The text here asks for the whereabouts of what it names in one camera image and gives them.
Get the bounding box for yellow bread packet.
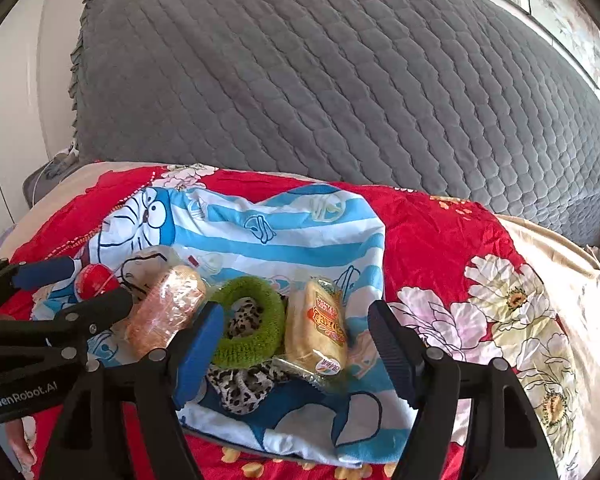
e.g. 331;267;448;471
272;276;351;391

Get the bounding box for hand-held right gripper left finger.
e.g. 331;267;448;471
40;301;226;480

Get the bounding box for orange snack packet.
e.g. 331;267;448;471
125;265;208;361

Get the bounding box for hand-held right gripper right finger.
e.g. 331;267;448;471
367;300;561;480

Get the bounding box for red white blue toy egg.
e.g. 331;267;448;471
75;262;121;301

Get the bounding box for beige sheer scrunchie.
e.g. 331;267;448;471
117;246;186;301

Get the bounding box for red floral blanket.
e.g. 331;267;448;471
0;165;581;480

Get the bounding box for grey quilted headboard cover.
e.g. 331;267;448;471
67;0;600;251

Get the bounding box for grey nightstand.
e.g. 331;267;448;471
21;160;81;208

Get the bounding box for green knitted scrunchie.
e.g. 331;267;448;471
207;276;287;368

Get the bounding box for blue striped cartoon cloth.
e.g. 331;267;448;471
30;185;416;468

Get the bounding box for small items on nightstand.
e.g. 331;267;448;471
50;145;81;168

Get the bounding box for person's left hand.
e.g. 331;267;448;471
5;417;38;468

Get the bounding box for leopard print scrunchie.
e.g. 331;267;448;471
207;297;281;416

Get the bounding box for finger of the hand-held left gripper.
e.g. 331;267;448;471
0;257;76;311
0;287;133;358

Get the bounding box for framed wall picture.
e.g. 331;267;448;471
520;0;600;91

